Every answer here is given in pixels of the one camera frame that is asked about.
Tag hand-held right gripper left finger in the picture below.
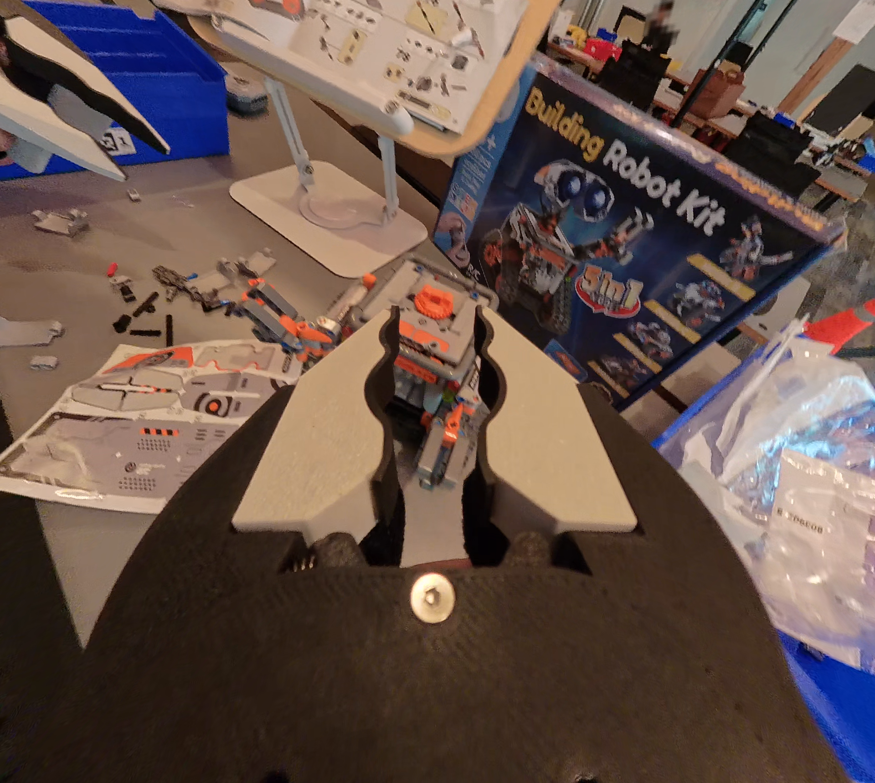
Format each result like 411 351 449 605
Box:
231 306 404 548

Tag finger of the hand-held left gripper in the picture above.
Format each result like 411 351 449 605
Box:
0 72 129 182
0 0 172 156

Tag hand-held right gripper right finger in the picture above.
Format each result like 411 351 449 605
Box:
472 306 640 538

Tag blue plastic bin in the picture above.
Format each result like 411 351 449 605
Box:
651 345 875 783
0 0 230 182

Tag grey orange tracked toy robot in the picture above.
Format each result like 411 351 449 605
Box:
232 255 501 491

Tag white sticker sheet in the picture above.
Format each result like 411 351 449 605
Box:
0 339 306 515

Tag pale grey toy panel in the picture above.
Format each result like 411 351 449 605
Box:
191 269 238 300
234 248 279 279
31 207 91 240
0 316 64 348

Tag scattered black toy pins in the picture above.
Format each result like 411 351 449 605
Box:
111 289 176 348

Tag dark grey toy beam assembly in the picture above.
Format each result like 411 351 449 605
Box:
151 265 207 307

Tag clear plastic bags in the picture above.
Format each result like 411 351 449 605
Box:
659 317 875 669

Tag white book stand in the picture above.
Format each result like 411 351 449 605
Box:
211 10 429 279

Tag blue robot kit box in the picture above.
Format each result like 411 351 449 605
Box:
434 53 849 412

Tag orange traffic cone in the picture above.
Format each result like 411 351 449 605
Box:
803 299 875 355

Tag black floor lamp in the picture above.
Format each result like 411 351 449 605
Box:
672 0 857 129

